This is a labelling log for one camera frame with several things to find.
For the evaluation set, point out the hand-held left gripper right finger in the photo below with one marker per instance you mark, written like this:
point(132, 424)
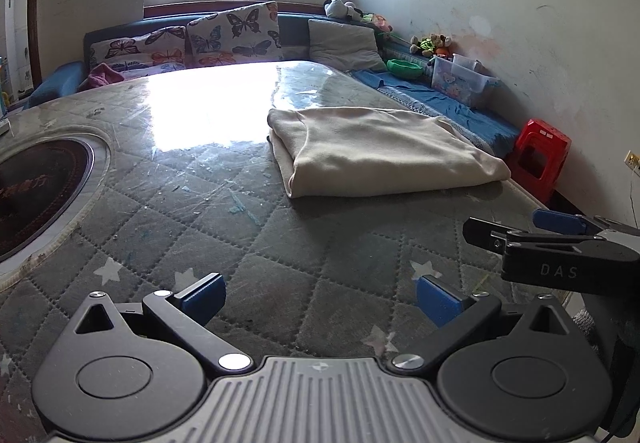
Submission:
point(440, 300)

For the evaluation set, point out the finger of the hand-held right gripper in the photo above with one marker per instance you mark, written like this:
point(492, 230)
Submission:
point(560, 220)
point(550, 258)

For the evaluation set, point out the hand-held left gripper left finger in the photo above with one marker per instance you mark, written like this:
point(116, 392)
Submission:
point(205, 295)

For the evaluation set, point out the cream garment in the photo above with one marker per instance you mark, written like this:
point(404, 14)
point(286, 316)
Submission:
point(380, 148)

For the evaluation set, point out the red plastic stool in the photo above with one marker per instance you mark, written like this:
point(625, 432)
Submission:
point(542, 133)

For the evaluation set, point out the clear plastic storage box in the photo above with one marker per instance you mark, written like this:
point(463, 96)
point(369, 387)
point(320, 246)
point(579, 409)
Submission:
point(460, 83)

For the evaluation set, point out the round black induction cooktop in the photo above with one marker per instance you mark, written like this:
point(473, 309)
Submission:
point(40, 193)

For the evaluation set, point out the green bowl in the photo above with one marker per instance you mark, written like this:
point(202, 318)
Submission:
point(405, 68)

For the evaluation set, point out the brown green plush toys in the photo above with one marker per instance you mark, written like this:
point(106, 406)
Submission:
point(430, 43)

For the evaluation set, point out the pink cloth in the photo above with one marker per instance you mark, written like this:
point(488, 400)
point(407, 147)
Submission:
point(102, 75)

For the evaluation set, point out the butterfly print cushion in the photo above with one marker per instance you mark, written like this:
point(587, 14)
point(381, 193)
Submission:
point(235, 33)
point(135, 48)

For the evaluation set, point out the blue sofa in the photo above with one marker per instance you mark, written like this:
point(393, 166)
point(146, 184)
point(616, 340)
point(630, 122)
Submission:
point(55, 78)

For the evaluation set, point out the pink green plush toy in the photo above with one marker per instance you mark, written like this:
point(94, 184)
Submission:
point(377, 20)

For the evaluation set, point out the grey pillow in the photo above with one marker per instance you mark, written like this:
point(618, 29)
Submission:
point(345, 43)

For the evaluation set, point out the panda plush toy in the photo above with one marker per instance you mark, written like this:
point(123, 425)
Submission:
point(337, 7)

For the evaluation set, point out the white wall socket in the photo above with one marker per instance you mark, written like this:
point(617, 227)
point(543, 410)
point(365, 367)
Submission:
point(632, 159)

